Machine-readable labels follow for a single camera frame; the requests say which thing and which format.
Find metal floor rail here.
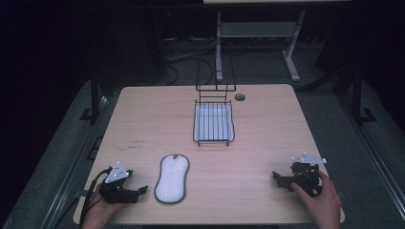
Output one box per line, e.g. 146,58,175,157
40,94,111,229
336,94,405,221

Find grey metal stand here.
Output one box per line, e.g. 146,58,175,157
215,10,307,83

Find person's left hand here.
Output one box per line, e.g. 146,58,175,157
81,192,126,229

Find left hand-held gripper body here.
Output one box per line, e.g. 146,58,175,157
98,160,141,205

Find white plastic tray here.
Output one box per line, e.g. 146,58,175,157
194,102,234,143

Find white fluffy grey-edged cloth pad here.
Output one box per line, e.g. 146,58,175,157
153,154,191,205

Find person's right hand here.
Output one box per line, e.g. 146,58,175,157
290,170,343,229

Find bundle of floor cables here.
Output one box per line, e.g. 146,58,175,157
162,37,218,86

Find black upright post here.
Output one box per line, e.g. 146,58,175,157
79,73,101,124
351,68,378,126

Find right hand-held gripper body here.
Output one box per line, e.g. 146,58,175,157
288,152,328,198

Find black wire rack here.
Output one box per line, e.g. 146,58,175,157
192,56,238,148

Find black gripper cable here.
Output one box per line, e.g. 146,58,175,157
78,167,113,229

